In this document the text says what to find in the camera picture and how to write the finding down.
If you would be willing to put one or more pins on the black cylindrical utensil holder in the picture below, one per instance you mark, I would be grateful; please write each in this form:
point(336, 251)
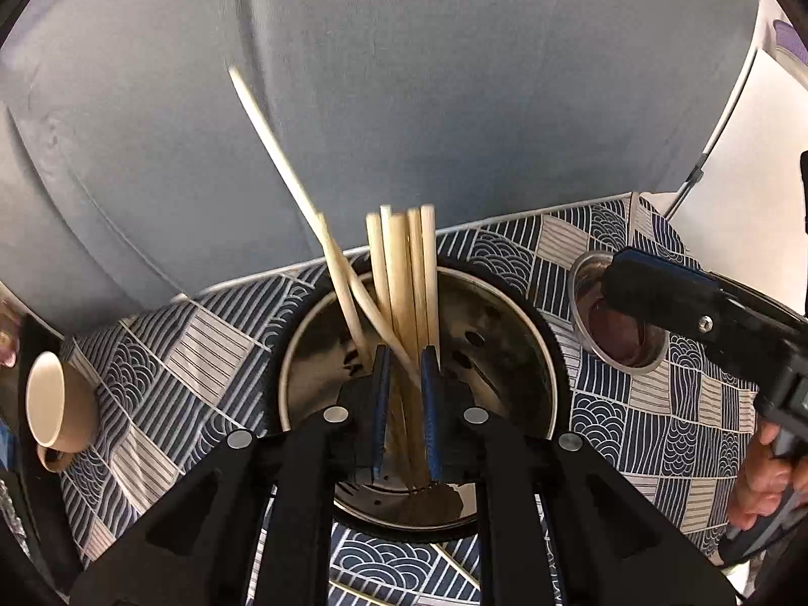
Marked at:
point(505, 353)

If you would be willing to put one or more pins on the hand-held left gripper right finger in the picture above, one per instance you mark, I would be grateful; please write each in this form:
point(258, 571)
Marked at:
point(431, 410)

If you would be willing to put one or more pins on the bundle of wooden chopsticks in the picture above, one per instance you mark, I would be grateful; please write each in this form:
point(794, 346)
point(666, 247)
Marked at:
point(401, 278)

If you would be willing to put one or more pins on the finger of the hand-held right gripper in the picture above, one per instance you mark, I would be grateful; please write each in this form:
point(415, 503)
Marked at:
point(656, 293)
point(804, 192)

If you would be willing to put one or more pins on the blue patterned tablecloth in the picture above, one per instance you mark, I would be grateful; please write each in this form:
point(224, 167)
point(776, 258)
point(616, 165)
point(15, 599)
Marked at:
point(631, 429)

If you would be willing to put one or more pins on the white backdrop stand pole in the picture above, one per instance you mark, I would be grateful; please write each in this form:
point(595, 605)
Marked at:
point(719, 132)

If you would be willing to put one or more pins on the single wooden chopstick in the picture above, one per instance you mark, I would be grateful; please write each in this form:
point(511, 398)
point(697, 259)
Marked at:
point(457, 565)
point(372, 592)

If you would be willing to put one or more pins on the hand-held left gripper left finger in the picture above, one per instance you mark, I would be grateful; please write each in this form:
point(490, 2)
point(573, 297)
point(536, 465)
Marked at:
point(380, 410)

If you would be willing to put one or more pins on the person's right hand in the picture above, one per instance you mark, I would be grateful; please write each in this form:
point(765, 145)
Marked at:
point(760, 480)

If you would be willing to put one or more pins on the small metal bowl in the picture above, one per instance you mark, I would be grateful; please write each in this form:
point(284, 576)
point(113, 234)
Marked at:
point(622, 344)

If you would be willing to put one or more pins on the beige ceramic cup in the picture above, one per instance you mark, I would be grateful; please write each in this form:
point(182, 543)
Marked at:
point(57, 410)

